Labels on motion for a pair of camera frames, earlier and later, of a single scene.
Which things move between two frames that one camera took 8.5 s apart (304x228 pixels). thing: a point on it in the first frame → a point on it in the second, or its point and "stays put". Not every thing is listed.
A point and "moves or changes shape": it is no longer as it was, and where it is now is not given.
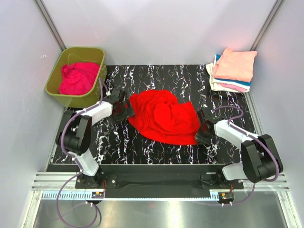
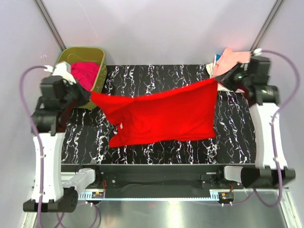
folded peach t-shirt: (238, 66) stays put
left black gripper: (128, 112) → (85, 94)
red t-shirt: (159, 115) moves or changes shape
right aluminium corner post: (266, 24) stays put
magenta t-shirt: (78, 78) stays put
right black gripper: (198, 137) → (225, 78)
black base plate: (158, 177) stays put
